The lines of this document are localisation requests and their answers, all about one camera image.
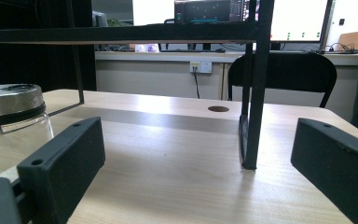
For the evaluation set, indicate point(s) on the brown board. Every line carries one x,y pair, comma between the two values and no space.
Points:
351,40

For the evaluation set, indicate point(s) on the black chair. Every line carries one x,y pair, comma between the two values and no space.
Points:
292,71

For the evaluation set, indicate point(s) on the monitor with dark screen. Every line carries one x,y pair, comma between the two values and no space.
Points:
209,11

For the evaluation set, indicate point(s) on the glass jar with metal lid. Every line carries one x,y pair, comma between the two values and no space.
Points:
9,101

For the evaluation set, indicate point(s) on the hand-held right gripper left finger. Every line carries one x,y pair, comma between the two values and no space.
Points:
65,161

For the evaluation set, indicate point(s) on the black curtain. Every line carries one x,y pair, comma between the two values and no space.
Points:
28,62

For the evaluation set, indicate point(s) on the white wall socket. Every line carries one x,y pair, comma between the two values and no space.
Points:
203,67

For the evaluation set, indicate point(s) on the monitor with white screen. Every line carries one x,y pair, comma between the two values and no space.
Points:
295,18

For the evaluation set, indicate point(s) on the black metal shelf rack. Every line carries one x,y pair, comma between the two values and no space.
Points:
256,93

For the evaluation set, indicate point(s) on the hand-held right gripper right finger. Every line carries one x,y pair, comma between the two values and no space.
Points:
338,165

